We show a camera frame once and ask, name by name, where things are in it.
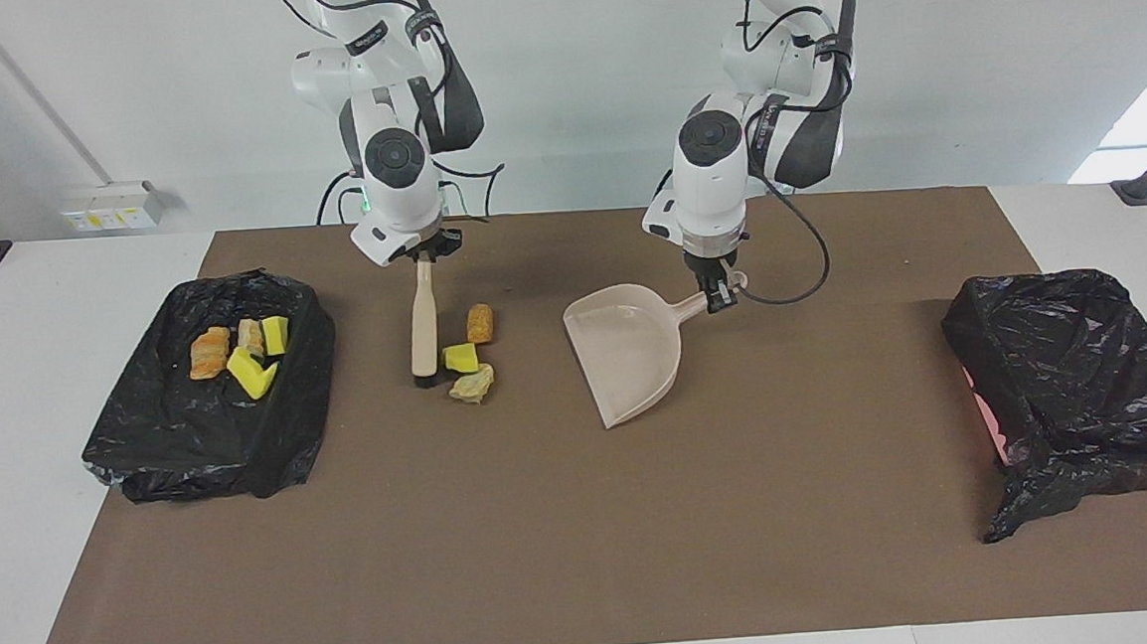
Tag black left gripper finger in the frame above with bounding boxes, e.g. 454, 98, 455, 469
702, 270, 739, 315

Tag beige hand brush black bristles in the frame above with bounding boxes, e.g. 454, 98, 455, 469
403, 250, 447, 391

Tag beige plastic dustpan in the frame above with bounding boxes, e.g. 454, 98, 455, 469
560, 269, 757, 432

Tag pale sponge scrap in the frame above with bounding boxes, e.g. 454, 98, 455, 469
446, 363, 498, 407

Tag green and yellow sponge piece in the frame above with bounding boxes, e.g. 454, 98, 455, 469
226, 344, 281, 403

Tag orange striped sponge piece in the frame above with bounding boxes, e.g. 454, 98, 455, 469
187, 325, 235, 382

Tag pink plastic bin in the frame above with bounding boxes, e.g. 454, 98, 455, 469
962, 364, 1010, 470

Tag large brown table mat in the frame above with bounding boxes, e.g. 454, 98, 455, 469
6, 174, 1147, 644

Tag left black garbage bag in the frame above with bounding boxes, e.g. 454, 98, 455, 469
72, 265, 347, 510

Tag black garbage bag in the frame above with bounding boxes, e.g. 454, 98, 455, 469
72, 265, 347, 510
937, 264, 1147, 547

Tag right black garbage bag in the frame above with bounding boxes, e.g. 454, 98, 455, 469
937, 264, 1147, 547

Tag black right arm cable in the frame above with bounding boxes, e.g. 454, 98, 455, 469
270, 0, 510, 232

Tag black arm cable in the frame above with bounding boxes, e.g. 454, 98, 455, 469
270, 0, 510, 232
716, 0, 872, 309

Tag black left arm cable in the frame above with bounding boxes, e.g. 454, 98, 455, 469
716, 0, 872, 309

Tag black right base cable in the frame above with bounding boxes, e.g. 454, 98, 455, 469
313, 169, 357, 227

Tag white wall outlet box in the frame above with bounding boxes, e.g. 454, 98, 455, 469
60, 180, 166, 235

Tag white wall cable conduit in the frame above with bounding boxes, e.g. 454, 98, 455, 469
0, 0, 118, 194

